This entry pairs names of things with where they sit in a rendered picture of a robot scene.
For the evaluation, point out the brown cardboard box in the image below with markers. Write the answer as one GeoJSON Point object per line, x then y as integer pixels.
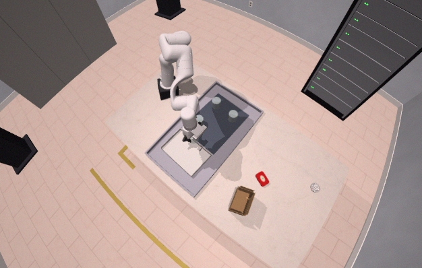
{"type": "Point", "coordinates": [243, 197]}

